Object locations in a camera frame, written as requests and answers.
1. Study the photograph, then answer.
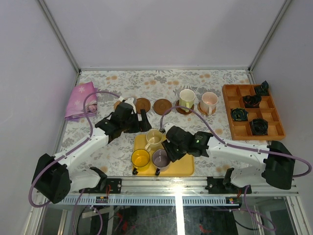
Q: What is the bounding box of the black folded item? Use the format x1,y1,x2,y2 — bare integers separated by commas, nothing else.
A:
243,94,262,108
249,118,268,136
230,108,248,121

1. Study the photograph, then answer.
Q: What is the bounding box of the black folded item lower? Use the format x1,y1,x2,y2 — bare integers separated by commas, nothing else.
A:
249,118,268,136

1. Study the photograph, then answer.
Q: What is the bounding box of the pink mug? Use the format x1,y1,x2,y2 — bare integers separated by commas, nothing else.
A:
200,92,218,115

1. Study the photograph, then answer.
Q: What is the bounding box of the black folded item left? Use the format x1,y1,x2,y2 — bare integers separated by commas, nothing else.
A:
230,108,248,121

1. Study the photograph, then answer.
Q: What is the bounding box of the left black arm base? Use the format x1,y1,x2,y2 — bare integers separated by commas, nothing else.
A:
90,178,122,195

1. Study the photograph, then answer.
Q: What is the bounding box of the woven tan coaster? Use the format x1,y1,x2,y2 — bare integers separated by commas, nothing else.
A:
198,103,216,116
113,100,121,110

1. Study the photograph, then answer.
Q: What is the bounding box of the dark brown coaster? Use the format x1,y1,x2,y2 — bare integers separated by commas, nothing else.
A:
176,100,192,115
153,99,172,115
135,98,151,114

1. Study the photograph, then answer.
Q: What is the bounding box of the yellow mug black handle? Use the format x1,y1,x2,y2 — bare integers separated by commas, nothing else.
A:
131,149,151,175

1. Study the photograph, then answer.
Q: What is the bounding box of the cream mug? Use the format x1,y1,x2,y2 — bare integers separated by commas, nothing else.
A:
145,129,164,151

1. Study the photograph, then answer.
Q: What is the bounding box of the orange compartment organizer box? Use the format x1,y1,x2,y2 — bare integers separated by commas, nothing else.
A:
222,84,286,141

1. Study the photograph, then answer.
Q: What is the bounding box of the dark brown coaster bottom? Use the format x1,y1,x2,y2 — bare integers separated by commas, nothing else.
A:
176,100,192,115

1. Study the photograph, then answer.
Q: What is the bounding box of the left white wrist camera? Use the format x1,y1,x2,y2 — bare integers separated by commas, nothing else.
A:
119,97,137,114

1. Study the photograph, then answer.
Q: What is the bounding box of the purple mug black handle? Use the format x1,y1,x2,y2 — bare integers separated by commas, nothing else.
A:
152,149,171,176

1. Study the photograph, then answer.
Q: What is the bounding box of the white mug green handle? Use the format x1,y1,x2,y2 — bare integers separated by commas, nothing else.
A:
179,89,196,112

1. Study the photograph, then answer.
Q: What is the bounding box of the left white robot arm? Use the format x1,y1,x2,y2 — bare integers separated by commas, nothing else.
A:
32,102,152,204

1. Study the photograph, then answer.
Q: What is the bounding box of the black folded item middle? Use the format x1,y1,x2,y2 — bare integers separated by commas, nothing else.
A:
243,94,262,108

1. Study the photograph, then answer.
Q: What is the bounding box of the aluminium front rail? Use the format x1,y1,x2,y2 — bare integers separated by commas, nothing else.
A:
57,176,298,206

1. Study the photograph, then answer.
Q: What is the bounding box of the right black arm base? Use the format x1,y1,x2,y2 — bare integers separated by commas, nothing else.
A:
205,176,245,194

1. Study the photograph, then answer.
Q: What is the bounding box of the black folded item corner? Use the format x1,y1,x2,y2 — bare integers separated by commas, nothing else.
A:
254,81,269,96

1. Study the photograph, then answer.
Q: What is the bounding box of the pink star cloth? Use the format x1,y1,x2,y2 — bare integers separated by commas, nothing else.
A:
65,82,97,120

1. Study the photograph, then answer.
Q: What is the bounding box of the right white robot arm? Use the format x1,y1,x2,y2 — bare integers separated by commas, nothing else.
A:
162,123,294,193

